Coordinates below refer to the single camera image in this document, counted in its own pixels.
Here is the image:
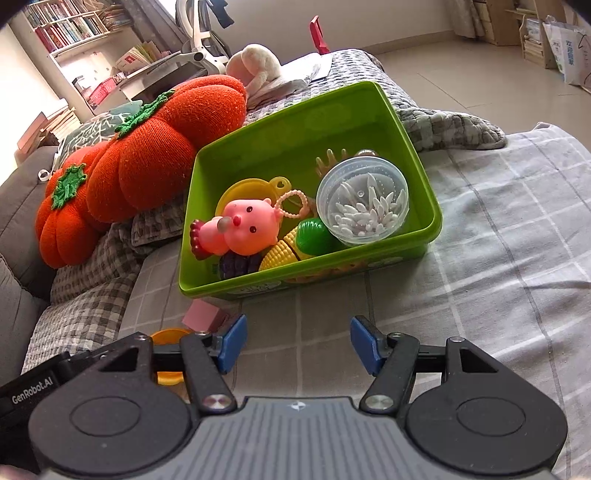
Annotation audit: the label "orange pumpkin shaped container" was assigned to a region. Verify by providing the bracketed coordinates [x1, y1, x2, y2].
[151, 328, 189, 387]

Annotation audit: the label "white plush toy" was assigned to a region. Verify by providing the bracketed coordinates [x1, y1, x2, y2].
[225, 44, 308, 110]

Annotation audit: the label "green plastic storage bin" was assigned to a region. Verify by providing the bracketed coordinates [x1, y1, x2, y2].
[178, 81, 443, 299]

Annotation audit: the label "white paper bag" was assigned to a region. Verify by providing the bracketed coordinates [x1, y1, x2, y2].
[543, 15, 590, 90]

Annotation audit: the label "green toy vegetable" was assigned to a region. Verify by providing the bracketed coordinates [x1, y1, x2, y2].
[295, 218, 341, 256]

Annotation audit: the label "small orange pumpkin plush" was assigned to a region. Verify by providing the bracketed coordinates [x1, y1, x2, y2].
[35, 142, 110, 269]

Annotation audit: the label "yellow plastic lid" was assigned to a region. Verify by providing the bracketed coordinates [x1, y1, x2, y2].
[215, 176, 291, 216]

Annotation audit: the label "purple toy grapes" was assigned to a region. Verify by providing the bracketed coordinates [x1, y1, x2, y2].
[218, 251, 263, 280]

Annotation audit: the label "grey checked quilted blanket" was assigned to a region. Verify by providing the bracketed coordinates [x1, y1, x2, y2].
[22, 197, 190, 372]

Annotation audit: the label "pink rubber pig toy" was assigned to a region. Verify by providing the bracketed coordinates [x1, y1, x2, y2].
[189, 198, 283, 260]

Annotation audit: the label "grey grid bed sheet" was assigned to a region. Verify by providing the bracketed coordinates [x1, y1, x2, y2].
[119, 121, 591, 476]

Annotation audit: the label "large orange pumpkin plush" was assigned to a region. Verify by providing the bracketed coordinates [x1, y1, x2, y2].
[86, 75, 247, 223]

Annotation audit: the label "clear cotton swab jar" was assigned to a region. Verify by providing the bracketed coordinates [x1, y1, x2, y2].
[315, 155, 410, 246]

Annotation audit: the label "yellow toy corn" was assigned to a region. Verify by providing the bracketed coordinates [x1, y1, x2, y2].
[259, 228, 301, 271]

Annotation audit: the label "white desk chair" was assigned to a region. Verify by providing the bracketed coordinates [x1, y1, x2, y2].
[127, 1, 233, 87]

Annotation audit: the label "pink bead loop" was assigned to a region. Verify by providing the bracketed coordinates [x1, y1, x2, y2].
[274, 189, 311, 219]

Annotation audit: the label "beige rubber hand toy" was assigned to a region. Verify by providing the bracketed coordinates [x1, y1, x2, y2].
[315, 148, 349, 179]

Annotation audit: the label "wooden bookshelf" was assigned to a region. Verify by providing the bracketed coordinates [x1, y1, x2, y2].
[9, 1, 139, 121]

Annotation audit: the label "pink rectangular box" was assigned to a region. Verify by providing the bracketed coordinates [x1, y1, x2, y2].
[181, 299, 229, 333]

